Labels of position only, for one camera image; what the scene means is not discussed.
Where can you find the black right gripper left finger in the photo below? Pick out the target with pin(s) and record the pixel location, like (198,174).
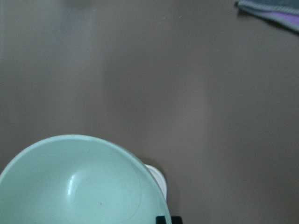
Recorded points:
(160,220)

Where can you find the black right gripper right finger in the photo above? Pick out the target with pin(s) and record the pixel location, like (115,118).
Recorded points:
(176,220)

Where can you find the green bowl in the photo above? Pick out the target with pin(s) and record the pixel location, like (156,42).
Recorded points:
(76,179)

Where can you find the white rectangular tray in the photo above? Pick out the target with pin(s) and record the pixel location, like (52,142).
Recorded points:
(160,179)

